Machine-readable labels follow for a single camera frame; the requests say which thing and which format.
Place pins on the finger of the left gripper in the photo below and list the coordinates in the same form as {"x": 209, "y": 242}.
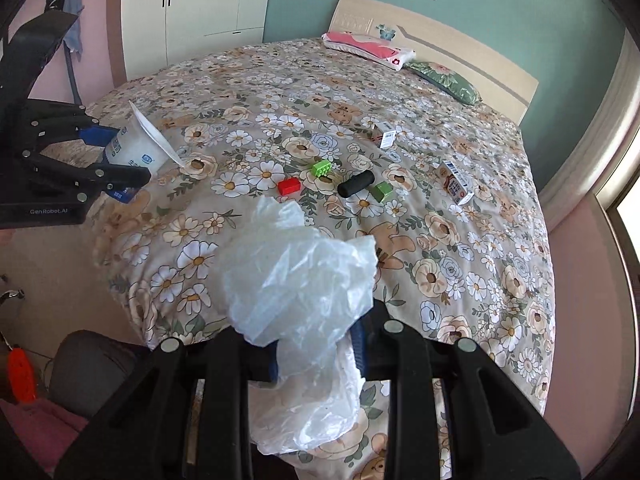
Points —
{"x": 97, "y": 136}
{"x": 121, "y": 182}

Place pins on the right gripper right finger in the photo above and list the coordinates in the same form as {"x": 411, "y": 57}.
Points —
{"x": 494, "y": 431}

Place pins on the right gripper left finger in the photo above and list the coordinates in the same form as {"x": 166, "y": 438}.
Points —
{"x": 182, "y": 414}

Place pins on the white yogurt cup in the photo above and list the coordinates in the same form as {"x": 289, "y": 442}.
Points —
{"x": 140, "y": 144}

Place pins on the red toy block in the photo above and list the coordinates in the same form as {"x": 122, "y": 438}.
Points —
{"x": 289, "y": 186}

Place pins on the white plastic bag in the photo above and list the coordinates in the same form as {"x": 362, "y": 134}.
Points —
{"x": 281, "y": 282}

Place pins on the light green lego brick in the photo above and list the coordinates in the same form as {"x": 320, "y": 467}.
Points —
{"x": 321, "y": 168}

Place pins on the black foam cylinder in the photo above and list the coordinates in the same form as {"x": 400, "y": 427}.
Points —
{"x": 355, "y": 184}

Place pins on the milk carton box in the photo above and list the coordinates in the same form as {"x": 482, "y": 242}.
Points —
{"x": 456, "y": 185}

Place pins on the dark green cube block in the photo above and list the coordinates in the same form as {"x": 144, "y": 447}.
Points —
{"x": 381, "y": 191}

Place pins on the small white barcode box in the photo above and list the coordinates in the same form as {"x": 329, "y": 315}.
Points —
{"x": 384, "y": 135}

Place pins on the grey trousers legs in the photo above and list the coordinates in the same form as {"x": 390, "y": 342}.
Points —
{"x": 88, "y": 369}

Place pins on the pink quilted jacket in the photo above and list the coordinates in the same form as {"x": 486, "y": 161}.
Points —
{"x": 44, "y": 428}

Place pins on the red object on floor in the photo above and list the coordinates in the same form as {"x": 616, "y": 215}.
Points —
{"x": 21, "y": 375}

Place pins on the white wardrobe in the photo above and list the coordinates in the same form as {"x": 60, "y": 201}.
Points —
{"x": 158, "y": 33}

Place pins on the hanging blue clothes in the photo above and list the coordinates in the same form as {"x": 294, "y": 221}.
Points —
{"x": 71, "y": 45}

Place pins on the floral bed quilt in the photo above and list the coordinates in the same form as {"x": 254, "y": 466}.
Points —
{"x": 246, "y": 119}

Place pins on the pink white pillow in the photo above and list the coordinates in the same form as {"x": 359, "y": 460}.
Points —
{"x": 373, "y": 49}

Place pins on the white curtain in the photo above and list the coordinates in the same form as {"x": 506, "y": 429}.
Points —
{"x": 602, "y": 139}

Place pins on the green floral pillow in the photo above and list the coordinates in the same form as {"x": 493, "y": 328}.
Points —
{"x": 446, "y": 80}

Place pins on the cream wooden headboard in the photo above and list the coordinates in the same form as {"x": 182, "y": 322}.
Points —
{"x": 503, "y": 85}

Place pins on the window with dark frame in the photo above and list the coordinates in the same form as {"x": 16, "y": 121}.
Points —
{"x": 618, "y": 195}

